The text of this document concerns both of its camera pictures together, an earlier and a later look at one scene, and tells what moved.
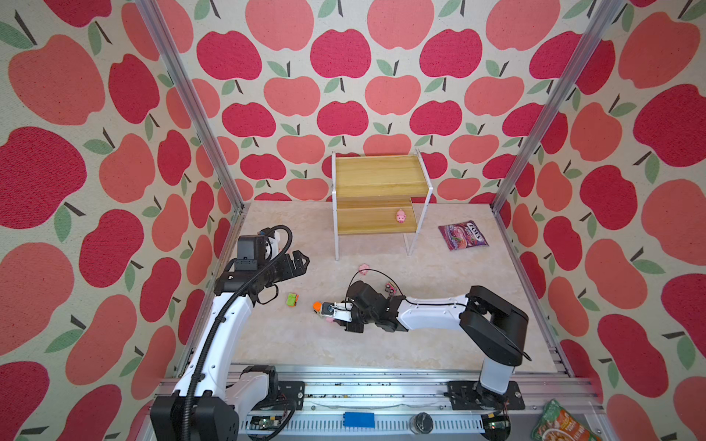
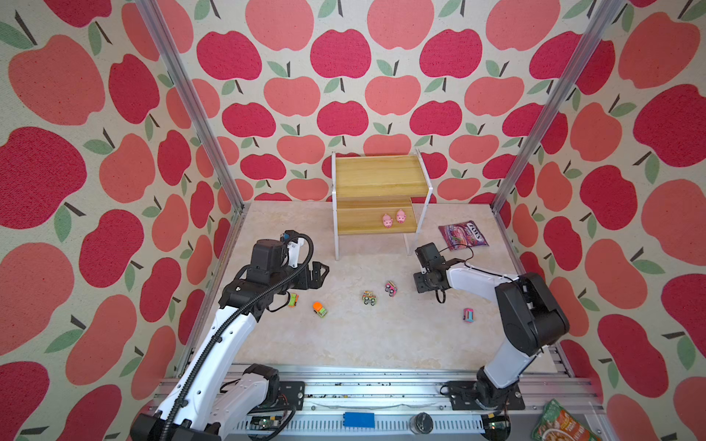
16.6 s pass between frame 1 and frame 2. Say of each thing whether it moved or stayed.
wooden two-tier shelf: stayed
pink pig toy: stayed
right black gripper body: moved
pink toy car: stayed
